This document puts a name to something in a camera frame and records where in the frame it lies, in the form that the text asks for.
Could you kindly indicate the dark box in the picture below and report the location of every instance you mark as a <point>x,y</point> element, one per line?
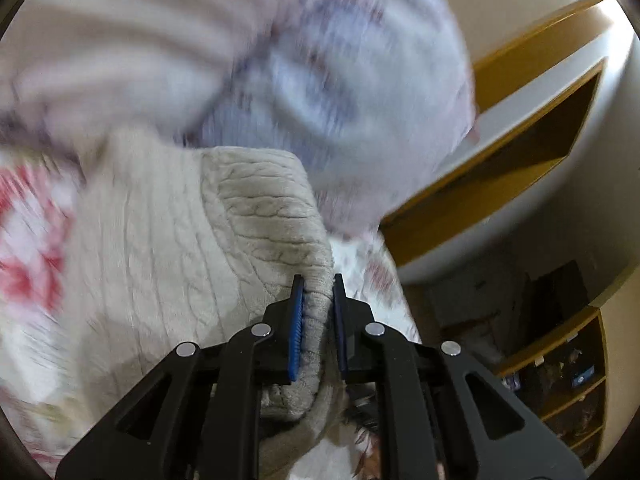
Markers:
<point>555,290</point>

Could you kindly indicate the wooden headboard shelf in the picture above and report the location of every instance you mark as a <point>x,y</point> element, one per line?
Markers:
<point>525,150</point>

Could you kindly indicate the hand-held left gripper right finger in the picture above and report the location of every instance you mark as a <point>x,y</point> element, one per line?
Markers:
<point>340,332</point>

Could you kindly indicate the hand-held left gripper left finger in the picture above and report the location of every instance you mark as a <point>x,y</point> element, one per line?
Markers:
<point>296,332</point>

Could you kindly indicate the bluish lavender-print pillow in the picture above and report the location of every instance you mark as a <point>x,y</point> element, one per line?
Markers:
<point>360,90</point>

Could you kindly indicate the floral bedsheet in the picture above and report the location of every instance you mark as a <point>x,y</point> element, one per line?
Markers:
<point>30,240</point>

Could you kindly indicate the wooden shelf unit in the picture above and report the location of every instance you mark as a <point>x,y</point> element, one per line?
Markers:
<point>570,375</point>

